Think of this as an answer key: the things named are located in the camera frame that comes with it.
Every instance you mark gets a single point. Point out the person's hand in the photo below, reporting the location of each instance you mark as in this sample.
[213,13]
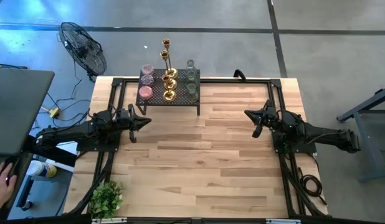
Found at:
[2,189]

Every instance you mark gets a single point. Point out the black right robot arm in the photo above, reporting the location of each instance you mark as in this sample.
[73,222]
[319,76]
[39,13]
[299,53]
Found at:
[323,135]

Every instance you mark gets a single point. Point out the black perforated metal shelf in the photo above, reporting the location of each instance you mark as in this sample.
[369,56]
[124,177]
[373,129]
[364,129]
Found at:
[158,90]

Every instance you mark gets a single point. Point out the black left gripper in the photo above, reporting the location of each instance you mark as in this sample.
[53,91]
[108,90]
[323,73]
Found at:
[125,119]

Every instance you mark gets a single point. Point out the green potted plant white pot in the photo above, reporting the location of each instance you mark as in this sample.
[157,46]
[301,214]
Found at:
[105,199]

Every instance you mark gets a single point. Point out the grey metal table frame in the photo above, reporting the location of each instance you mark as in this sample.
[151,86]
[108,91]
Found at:
[367,146]

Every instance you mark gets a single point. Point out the red patterned candle tin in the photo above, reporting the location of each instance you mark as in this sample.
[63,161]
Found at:
[145,92]

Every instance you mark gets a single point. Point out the black floor fan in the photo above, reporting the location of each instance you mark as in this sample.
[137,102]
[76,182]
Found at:
[83,49]

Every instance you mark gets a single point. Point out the tall brass candlestick holder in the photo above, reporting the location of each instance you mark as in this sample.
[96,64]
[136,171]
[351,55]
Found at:
[172,73]
[170,84]

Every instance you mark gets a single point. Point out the black table frame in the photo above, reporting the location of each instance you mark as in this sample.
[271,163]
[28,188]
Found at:
[117,81]

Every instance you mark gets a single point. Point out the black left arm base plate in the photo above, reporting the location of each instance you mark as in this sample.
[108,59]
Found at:
[86,146]

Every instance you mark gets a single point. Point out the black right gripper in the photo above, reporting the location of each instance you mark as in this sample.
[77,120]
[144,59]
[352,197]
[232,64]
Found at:
[268,118]

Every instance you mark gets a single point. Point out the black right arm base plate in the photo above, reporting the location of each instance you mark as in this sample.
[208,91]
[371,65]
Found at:
[283,147]

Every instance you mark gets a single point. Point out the white yellow bottle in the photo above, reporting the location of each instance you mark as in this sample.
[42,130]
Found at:
[43,169]

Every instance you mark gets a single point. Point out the yellow power plug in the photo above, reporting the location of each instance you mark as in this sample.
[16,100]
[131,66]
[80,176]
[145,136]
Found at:
[54,112]

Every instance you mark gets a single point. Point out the blue patterned candle tin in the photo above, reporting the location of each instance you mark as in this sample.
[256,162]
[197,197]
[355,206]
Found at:
[147,80]

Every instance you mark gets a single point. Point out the short brass candlestick holder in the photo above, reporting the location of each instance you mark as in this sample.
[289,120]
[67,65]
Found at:
[169,96]

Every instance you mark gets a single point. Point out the black hook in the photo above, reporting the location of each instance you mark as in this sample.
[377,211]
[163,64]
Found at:
[240,73]

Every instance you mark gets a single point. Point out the ribbed clear glass candle holder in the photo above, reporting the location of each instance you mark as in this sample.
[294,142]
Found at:
[190,64]
[191,76]
[191,92]

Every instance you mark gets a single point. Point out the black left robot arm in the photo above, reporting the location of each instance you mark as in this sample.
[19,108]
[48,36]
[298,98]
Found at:
[71,132]

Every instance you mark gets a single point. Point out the silver aluminium bracket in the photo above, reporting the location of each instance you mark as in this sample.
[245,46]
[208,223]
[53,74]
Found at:
[117,221]
[283,221]

